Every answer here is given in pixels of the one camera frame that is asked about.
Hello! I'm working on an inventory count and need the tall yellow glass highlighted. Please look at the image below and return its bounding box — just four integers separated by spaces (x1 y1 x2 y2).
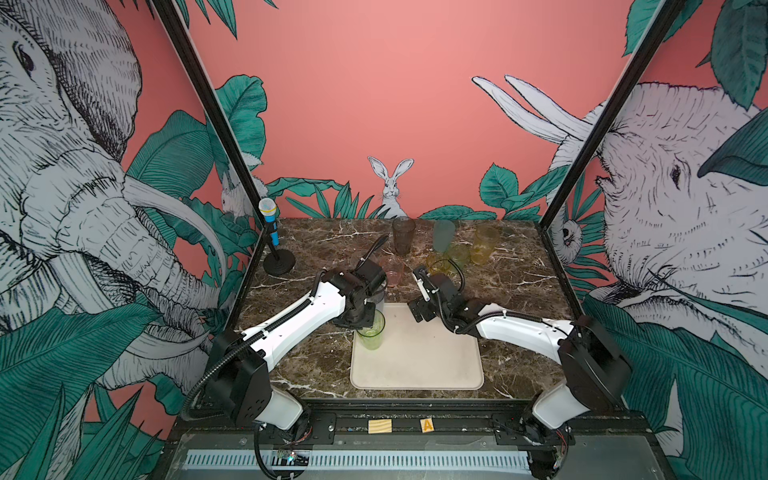
470 225 500 265

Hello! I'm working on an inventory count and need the beige plastic tray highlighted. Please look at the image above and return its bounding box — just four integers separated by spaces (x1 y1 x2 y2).
350 302 484 391

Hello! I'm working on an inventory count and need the light green tall glass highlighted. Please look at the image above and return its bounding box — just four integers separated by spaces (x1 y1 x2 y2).
357 310 386 350

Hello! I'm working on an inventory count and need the black frame post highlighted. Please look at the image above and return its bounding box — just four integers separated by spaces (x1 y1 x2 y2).
538 0 686 231
152 0 261 216

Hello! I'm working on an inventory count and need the microphone on black stand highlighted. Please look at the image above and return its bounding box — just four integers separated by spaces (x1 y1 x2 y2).
258 198 296 277

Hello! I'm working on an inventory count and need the left black frame post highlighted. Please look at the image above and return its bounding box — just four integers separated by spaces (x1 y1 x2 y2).
152 0 261 216

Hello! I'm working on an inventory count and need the short green glass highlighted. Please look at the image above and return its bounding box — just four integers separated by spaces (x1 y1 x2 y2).
448 243 471 270

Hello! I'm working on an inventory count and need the frosted teal textured glass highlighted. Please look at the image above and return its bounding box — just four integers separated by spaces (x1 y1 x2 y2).
433 220 456 253

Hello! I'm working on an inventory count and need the short yellow glass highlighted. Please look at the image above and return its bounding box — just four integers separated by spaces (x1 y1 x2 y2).
425 252 453 275

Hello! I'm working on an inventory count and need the pink short glass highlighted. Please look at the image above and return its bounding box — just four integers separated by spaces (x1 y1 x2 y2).
381 256 405 287

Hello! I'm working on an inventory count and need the dark grey tall glass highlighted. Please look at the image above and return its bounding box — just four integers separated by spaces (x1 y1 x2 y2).
392 216 416 256

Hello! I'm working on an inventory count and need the black front rail base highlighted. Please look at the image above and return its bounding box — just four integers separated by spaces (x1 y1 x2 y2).
154 399 674 479

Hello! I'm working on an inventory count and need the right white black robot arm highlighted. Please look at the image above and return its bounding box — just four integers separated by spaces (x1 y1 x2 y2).
408 266 632 432

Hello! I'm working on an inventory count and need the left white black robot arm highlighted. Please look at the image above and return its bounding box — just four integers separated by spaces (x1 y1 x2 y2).
202 260 386 430

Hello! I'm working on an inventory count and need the blue tall plastic glass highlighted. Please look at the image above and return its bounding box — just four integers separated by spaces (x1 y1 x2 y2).
367 285 387 311

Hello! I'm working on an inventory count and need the white ventilated strip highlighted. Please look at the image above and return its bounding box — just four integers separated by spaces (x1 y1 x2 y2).
182 449 530 474

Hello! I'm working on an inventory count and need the wooden block on rail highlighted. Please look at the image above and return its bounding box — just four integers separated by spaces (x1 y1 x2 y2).
367 418 393 434

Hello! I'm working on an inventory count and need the orange letter A tag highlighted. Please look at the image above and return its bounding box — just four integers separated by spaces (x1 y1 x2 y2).
420 418 435 433

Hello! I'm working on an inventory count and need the right black frame post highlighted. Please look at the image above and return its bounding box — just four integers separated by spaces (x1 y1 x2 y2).
538 0 686 231

